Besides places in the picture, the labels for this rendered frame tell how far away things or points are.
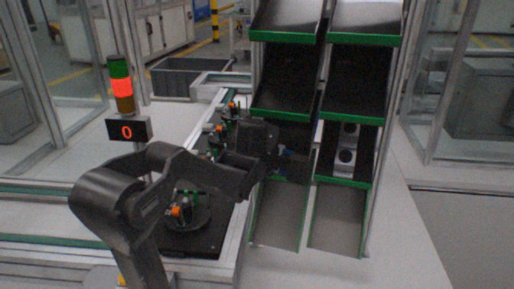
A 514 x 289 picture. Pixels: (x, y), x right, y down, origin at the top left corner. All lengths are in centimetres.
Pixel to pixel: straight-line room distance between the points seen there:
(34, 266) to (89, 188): 76
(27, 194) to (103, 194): 105
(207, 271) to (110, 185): 58
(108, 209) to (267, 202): 62
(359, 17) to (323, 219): 50
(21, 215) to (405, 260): 120
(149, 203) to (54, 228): 89
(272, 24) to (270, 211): 48
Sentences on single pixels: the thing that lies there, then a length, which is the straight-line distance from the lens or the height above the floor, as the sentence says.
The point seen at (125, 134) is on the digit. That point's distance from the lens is 107.
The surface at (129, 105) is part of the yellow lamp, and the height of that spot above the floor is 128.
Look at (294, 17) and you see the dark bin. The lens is 74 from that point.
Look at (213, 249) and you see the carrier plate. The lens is 95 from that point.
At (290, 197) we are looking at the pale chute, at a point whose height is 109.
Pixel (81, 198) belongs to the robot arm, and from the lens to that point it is 39.
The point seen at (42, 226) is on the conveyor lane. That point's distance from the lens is 128.
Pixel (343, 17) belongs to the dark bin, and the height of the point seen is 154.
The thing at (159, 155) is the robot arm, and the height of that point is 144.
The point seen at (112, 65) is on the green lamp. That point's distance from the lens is 100.
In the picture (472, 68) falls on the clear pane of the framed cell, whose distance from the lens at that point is 151.
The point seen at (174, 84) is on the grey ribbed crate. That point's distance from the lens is 293.
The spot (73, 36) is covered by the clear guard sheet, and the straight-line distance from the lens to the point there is 110.
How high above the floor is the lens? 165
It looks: 29 degrees down
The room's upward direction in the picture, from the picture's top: straight up
